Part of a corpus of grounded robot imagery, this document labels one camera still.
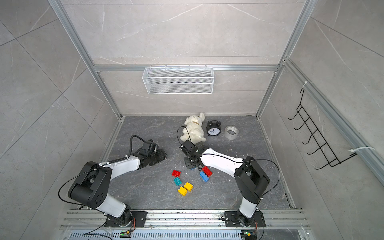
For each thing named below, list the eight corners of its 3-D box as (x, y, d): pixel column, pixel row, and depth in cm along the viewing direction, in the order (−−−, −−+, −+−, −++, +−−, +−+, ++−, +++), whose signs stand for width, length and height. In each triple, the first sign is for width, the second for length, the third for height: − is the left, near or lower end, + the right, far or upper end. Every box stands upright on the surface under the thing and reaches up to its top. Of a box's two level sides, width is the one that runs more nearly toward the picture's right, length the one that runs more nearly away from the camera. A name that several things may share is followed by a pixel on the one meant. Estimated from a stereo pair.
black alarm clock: (207, 135, 109) (208, 126, 100) (206, 129, 113) (207, 120, 104) (219, 135, 109) (221, 126, 100) (218, 129, 113) (220, 120, 104)
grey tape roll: (225, 139, 108) (226, 135, 104) (223, 128, 114) (224, 125, 111) (238, 139, 108) (239, 135, 104) (236, 128, 114) (237, 125, 111)
